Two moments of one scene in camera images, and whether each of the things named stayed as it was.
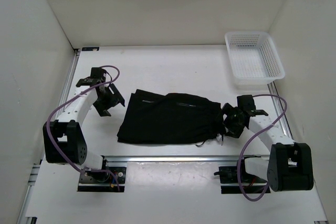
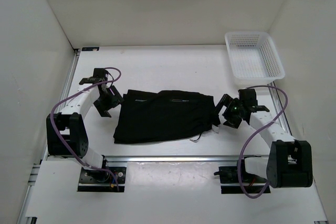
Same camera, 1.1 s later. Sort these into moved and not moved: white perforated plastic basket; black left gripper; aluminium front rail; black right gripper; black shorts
Moved: black shorts; black right gripper
Not moved: black left gripper; aluminium front rail; white perforated plastic basket
